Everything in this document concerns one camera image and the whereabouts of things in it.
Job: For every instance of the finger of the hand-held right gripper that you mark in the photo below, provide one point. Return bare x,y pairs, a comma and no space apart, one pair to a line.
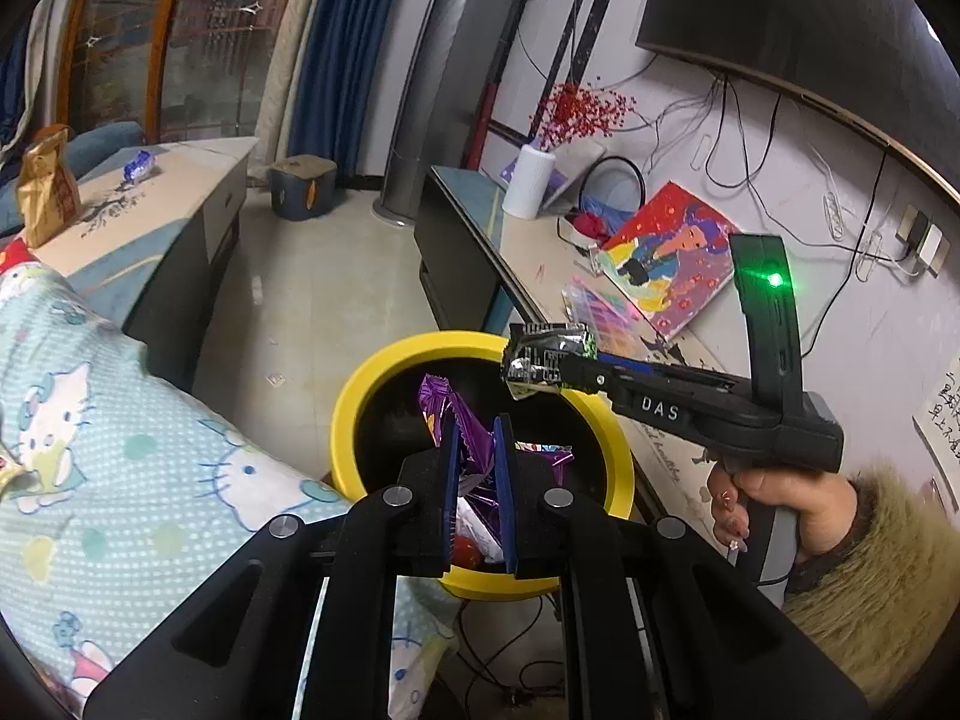
589,375
675,373

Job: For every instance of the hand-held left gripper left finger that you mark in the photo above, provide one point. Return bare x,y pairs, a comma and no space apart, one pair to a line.
450,465

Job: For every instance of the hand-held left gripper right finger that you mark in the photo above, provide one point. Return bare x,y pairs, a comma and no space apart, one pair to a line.
504,480

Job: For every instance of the purple snack wrapper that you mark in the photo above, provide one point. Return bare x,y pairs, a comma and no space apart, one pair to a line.
465,420

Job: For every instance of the silver snack wrapper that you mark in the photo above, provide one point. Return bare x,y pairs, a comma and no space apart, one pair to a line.
544,356

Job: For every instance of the yellow round trash bin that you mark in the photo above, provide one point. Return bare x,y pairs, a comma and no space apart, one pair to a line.
360,405

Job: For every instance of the person's right forearm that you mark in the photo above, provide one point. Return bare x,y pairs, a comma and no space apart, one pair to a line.
892,585

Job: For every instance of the person's right hand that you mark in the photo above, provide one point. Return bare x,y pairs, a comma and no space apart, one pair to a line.
817,510

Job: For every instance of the white tassel candy wrapper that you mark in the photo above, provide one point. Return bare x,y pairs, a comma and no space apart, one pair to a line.
480,529

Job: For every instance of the clear bead tray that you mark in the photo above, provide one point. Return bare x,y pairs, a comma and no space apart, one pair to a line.
604,315

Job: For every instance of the colourful bead painting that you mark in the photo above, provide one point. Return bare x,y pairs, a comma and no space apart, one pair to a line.
675,262

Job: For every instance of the red yarn bundle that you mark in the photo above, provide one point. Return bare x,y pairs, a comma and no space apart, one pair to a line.
596,225

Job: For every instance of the handwritten paper note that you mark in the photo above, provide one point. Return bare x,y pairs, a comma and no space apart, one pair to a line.
945,420

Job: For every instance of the black hoop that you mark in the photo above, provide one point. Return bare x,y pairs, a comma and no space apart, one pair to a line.
639,180

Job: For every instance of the long grey cabinet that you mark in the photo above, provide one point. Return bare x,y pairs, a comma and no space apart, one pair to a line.
480,210

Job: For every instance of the white paper roll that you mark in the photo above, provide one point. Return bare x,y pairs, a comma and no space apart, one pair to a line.
527,184

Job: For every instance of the white board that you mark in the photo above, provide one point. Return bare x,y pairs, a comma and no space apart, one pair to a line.
574,169

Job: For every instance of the red berry branches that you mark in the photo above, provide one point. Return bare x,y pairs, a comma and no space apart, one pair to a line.
585,109

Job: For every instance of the cartoon printed blanket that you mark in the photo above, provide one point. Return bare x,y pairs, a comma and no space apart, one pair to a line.
150,465

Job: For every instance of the grey tower fan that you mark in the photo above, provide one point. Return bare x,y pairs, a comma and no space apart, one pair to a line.
409,127

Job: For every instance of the blue storage stool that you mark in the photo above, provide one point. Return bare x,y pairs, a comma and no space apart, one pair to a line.
304,191

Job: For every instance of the grey coffee table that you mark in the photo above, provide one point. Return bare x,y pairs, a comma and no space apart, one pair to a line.
187,187

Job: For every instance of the black flat television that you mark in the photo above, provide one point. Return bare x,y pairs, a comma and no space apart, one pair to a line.
787,7

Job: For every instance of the blue curtain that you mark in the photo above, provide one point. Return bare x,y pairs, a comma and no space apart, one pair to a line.
345,52

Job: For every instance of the blue snack wrapper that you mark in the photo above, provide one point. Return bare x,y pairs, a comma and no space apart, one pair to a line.
139,165

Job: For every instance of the beige curtain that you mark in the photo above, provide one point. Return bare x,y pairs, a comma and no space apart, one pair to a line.
289,52

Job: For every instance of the brown paper bag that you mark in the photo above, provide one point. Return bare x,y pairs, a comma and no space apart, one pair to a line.
49,187

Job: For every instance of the wooden framed glass door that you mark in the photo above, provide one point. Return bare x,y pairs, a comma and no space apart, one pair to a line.
187,37

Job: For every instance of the wall power sockets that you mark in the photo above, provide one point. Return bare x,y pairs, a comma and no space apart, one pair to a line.
924,240

